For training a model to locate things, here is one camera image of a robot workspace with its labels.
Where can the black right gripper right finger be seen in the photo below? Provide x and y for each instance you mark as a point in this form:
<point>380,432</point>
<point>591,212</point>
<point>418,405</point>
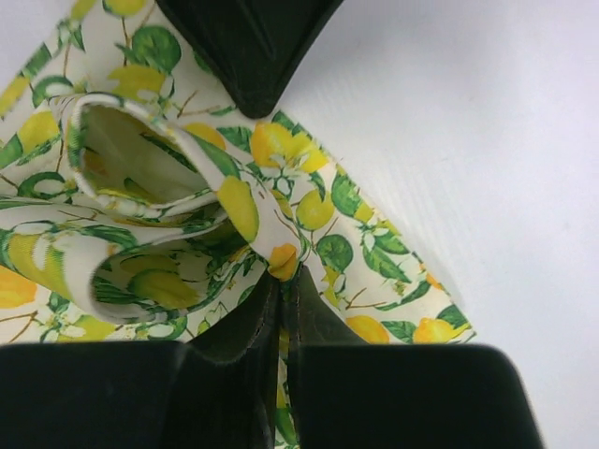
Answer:
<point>348,393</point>

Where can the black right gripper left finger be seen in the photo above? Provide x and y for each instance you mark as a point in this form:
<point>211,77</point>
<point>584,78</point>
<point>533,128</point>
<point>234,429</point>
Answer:
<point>217,390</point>

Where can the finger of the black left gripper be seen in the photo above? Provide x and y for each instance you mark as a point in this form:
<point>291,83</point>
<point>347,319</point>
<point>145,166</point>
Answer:
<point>253,47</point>

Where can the lemon print skirt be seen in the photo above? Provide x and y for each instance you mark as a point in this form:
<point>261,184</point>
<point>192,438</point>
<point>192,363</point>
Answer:
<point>129,209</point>

